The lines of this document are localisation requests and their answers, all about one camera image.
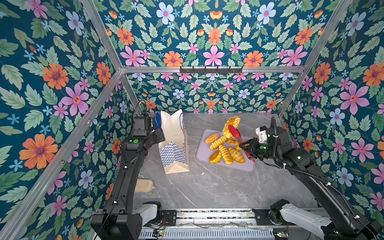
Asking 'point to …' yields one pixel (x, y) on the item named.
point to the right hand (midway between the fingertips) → (239, 144)
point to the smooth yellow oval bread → (238, 148)
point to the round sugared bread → (211, 138)
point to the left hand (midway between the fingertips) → (159, 129)
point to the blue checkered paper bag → (173, 144)
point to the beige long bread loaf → (144, 185)
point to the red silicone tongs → (236, 133)
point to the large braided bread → (234, 120)
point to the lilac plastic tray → (214, 147)
